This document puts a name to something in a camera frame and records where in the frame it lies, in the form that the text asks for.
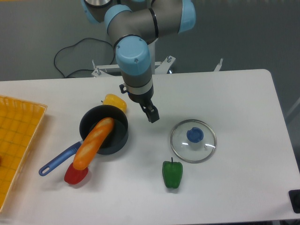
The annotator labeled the black cable on floor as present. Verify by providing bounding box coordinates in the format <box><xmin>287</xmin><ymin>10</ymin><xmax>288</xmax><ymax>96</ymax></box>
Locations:
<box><xmin>53</xmin><ymin>37</ymin><xmax>116</xmax><ymax>78</ymax></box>

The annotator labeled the yellow toy bell pepper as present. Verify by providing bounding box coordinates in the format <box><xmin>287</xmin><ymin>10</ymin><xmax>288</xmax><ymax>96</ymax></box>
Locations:
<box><xmin>101</xmin><ymin>94</ymin><xmax>127</xmax><ymax>113</ymax></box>

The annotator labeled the red toy bell pepper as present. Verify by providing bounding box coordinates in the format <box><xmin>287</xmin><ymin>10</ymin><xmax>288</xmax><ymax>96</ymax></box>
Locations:
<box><xmin>64</xmin><ymin>163</ymin><xmax>89</xmax><ymax>185</ymax></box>

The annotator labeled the green toy bell pepper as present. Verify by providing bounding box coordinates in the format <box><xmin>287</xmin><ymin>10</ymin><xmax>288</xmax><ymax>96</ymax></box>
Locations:
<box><xmin>162</xmin><ymin>157</ymin><xmax>183</xmax><ymax>189</ymax></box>

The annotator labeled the yellow plastic basket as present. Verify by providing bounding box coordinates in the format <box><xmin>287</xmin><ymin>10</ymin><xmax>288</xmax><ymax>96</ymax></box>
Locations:
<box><xmin>0</xmin><ymin>95</ymin><xmax>47</xmax><ymax>211</ymax></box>

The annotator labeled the toy baguette bread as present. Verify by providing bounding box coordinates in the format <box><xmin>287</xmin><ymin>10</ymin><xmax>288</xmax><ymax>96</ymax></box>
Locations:
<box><xmin>73</xmin><ymin>117</ymin><xmax>114</xmax><ymax>170</ymax></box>

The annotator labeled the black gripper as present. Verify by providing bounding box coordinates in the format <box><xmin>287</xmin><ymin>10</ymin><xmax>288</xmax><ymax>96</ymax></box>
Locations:
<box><xmin>119</xmin><ymin>82</ymin><xmax>159</xmax><ymax>123</ymax></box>

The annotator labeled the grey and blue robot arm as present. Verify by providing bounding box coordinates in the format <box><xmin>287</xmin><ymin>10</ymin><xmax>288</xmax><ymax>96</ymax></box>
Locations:
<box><xmin>81</xmin><ymin>0</ymin><xmax>196</xmax><ymax>123</ymax></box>

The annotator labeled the black object at table corner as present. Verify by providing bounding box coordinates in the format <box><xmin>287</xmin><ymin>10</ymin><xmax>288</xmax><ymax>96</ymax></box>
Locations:
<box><xmin>288</xmin><ymin>189</ymin><xmax>300</xmax><ymax>214</ymax></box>

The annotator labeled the dark pot with blue handle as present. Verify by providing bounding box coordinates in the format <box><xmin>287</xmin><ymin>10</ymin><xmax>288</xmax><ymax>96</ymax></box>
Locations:
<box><xmin>38</xmin><ymin>105</ymin><xmax>128</xmax><ymax>179</ymax></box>

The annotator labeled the glass pot lid blue knob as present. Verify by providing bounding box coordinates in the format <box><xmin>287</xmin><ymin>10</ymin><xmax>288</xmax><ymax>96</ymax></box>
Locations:
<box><xmin>170</xmin><ymin>119</ymin><xmax>218</xmax><ymax>164</ymax></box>

